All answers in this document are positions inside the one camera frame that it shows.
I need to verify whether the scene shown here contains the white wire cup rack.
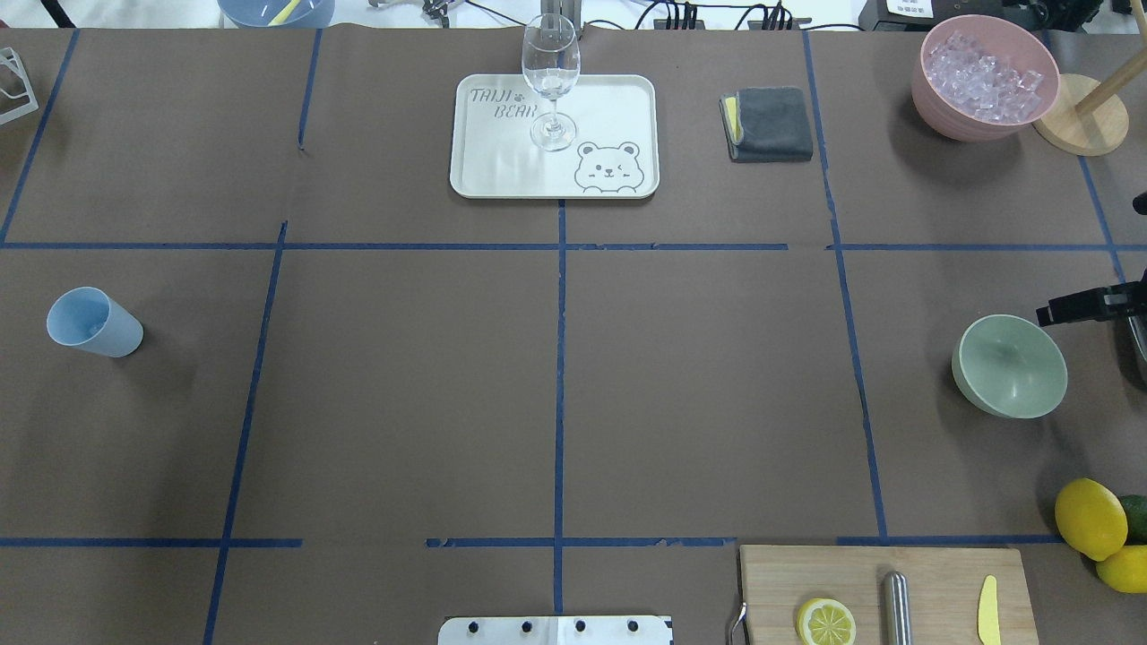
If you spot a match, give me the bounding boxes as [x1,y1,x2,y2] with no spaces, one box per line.
[1,47,39,126]

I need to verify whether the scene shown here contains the yellow lemon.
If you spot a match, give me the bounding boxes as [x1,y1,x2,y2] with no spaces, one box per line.
[1054,477,1129,564]
[1095,546,1147,595]

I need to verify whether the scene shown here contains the cream bear tray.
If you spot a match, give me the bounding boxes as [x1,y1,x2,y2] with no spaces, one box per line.
[448,73,660,199]

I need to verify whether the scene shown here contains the pink bowl with ice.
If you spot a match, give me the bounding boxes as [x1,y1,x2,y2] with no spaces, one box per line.
[912,13,1060,142]

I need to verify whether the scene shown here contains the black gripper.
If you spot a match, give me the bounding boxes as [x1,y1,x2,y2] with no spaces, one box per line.
[1036,281,1146,327]

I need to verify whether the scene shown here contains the yellow plastic knife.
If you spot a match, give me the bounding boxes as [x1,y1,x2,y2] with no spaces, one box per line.
[976,574,1001,645]

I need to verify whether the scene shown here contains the clear wine glass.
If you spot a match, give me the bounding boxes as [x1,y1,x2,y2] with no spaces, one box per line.
[521,13,582,151]

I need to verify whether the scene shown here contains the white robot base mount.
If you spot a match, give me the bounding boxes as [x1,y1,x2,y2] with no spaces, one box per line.
[437,614,674,644]

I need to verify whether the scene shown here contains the light blue plastic cup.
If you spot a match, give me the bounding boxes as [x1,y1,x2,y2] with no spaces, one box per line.
[46,287,145,358]

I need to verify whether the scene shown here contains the yellow plastic fork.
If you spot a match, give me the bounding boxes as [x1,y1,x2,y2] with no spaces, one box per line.
[267,0,301,26]

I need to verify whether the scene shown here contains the lemon half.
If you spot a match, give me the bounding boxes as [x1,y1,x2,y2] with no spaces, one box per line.
[795,598,858,645]

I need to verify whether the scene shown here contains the dark blue bowl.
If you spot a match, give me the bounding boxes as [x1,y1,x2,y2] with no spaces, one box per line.
[217,1,337,29]

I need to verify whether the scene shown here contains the green bowl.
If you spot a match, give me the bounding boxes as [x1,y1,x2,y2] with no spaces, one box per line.
[950,314,1068,419]

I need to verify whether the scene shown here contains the wooden cutting board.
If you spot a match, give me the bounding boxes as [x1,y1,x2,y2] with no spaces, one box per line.
[740,546,1039,644]

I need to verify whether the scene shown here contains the wooden round stand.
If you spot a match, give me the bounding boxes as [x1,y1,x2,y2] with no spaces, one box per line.
[1031,1,1144,158]

